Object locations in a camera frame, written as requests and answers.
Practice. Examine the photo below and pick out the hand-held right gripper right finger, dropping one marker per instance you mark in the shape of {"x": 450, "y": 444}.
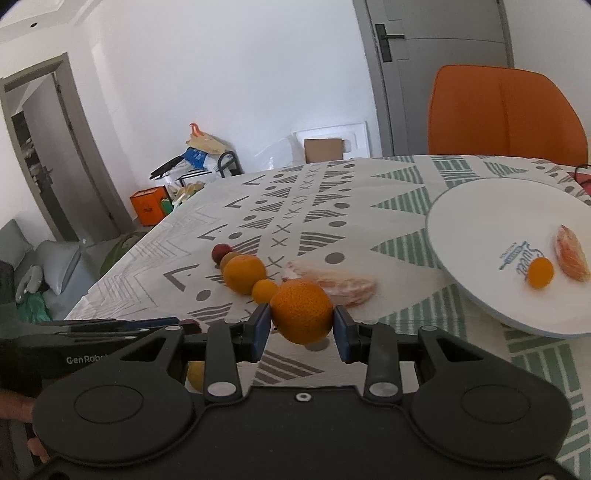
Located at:
{"x": 342, "y": 334}

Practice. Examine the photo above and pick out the green cloth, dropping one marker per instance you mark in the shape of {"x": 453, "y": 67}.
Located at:
{"x": 120, "y": 251}

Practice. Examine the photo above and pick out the green plastic bag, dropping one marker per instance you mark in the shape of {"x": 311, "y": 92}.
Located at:
{"x": 34, "y": 308}

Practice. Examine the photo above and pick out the reddish peeled pomelo segment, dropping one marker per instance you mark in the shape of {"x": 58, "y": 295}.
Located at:
{"x": 572, "y": 254}

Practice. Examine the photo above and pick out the brown round fruit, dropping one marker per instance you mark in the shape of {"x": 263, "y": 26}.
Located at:
{"x": 226, "y": 261}

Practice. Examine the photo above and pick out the pale peeled pomelo segment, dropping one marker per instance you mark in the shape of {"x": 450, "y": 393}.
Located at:
{"x": 344, "y": 286}

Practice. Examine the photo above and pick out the red round fruit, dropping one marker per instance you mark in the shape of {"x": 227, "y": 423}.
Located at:
{"x": 220, "y": 251}

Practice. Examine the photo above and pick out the grey pillow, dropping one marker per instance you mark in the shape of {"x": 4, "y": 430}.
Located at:
{"x": 57, "y": 265}
{"x": 14, "y": 242}

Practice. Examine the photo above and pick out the orange box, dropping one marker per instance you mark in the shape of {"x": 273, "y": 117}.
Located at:
{"x": 147, "y": 206}

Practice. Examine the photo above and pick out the medium orange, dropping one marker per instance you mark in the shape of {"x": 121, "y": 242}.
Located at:
{"x": 244, "y": 273}

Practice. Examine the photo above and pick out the red table mat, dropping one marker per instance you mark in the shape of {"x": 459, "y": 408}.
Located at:
{"x": 584, "y": 177}

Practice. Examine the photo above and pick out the grey door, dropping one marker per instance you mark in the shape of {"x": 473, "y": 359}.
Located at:
{"x": 438, "y": 55}

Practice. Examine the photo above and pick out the person's left hand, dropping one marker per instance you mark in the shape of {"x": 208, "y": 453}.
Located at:
{"x": 16, "y": 406}

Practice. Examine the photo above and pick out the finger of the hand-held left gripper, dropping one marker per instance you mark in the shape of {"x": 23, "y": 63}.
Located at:
{"x": 115, "y": 321}
{"x": 138, "y": 330}

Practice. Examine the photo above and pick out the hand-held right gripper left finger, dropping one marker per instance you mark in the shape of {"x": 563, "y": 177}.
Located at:
{"x": 261, "y": 330}

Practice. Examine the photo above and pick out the black flat case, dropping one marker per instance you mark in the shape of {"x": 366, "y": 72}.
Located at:
{"x": 166, "y": 168}

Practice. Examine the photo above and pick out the grey door frame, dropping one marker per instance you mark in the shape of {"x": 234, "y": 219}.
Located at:
{"x": 74, "y": 120}

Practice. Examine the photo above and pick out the large orange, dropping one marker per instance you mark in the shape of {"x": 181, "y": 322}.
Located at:
{"x": 300, "y": 311}

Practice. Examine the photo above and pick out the blue plastic bag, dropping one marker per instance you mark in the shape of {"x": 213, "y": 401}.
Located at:
{"x": 196, "y": 158}

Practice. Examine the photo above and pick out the brown cardboard piece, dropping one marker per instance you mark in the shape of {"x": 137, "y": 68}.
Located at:
{"x": 323, "y": 150}

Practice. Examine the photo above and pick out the yellow fruit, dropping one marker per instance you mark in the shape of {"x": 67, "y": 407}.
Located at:
{"x": 196, "y": 376}

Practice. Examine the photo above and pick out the white round plate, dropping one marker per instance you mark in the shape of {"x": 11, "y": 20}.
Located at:
{"x": 485, "y": 230}

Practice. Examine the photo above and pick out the patterned tablecloth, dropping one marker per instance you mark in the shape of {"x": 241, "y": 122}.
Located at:
{"x": 369, "y": 207}

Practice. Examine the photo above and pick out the orange chair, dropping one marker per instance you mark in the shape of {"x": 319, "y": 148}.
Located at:
{"x": 498, "y": 115}

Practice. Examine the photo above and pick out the white bag with black trim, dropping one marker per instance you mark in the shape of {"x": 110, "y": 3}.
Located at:
{"x": 194, "y": 177}

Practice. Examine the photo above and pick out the small orange kumquat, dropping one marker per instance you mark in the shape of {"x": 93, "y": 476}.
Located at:
{"x": 540, "y": 273}

